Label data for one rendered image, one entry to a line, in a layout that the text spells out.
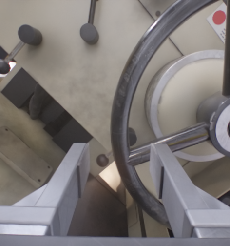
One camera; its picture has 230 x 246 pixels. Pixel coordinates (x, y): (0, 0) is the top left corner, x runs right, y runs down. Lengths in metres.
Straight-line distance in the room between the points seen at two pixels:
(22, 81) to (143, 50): 1.08
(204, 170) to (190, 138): 0.30
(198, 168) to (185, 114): 0.24
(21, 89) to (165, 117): 1.03
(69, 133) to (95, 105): 0.76
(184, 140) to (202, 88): 0.13
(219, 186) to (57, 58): 0.49
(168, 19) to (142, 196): 0.22
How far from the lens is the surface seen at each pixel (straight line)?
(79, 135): 1.20
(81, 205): 1.05
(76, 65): 0.47
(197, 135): 0.28
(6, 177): 0.88
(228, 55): 0.28
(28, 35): 0.46
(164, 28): 0.22
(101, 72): 0.46
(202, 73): 0.37
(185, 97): 0.36
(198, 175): 0.56
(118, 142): 0.23
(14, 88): 1.28
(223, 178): 0.52
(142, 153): 0.25
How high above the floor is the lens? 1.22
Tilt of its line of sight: 12 degrees down
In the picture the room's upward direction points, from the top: 48 degrees clockwise
